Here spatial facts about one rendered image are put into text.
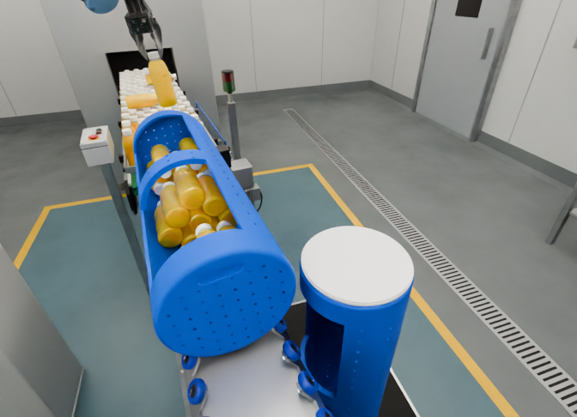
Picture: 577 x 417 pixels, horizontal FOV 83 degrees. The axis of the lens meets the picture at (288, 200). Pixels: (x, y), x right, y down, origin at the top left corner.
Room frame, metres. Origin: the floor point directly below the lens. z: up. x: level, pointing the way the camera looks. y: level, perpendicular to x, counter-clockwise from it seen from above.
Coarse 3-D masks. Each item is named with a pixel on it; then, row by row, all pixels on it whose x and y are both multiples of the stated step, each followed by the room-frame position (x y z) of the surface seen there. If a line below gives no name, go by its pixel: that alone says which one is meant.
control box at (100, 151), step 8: (88, 128) 1.42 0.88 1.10; (96, 128) 1.42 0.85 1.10; (104, 128) 1.41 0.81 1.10; (104, 136) 1.31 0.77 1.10; (80, 144) 1.23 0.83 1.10; (88, 144) 1.24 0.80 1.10; (96, 144) 1.25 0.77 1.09; (104, 144) 1.26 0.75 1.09; (112, 144) 1.41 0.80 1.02; (88, 152) 1.24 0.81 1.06; (96, 152) 1.25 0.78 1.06; (104, 152) 1.26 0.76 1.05; (112, 152) 1.33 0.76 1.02; (88, 160) 1.23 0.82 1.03; (96, 160) 1.24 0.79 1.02; (104, 160) 1.25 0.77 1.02; (112, 160) 1.27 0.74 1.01
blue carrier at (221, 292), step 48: (144, 144) 1.18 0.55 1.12; (144, 192) 0.75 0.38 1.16; (240, 192) 0.69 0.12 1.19; (144, 240) 0.61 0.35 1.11; (192, 240) 0.47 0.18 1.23; (240, 240) 0.46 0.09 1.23; (192, 288) 0.40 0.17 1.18; (240, 288) 0.43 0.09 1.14; (288, 288) 0.47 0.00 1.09; (192, 336) 0.39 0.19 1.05; (240, 336) 0.42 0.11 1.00
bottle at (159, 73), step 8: (152, 64) 1.23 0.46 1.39; (160, 64) 1.24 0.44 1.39; (152, 72) 1.23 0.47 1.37; (160, 72) 1.23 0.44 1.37; (168, 72) 1.26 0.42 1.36; (152, 80) 1.23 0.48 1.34; (160, 80) 1.23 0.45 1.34; (168, 80) 1.25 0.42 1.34; (160, 88) 1.22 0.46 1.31; (168, 88) 1.24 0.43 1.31; (160, 96) 1.23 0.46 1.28; (168, 96) 1.23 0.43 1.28; (160, 104) 1.24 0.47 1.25; (168, 104) 1.23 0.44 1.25
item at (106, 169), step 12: (108, 168) 1.33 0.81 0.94; (108, 180) 1.32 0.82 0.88; (120, 192) 1.35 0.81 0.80; (120, 204) 1.32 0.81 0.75; (120, 216) 1.32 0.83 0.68; (132, 228) 1.33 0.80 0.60; (132, 240) 1.32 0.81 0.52; (132, 252) 1.32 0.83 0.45; (144, 264) 1.33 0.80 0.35; (144, 276) 1.32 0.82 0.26
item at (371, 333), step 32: (320, 320) 0.73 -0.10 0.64; (352, 320) 0.47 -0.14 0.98; (384, 320) 0.47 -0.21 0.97; (320, 352) 0.73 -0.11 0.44; (352, 352) 0.47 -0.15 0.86; (384, 352) 0.48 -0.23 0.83; (320, 384) 0.73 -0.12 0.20; (352, 384) 0.46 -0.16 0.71; (384, 384) 0.51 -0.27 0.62; (352, 416) 0.47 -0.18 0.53
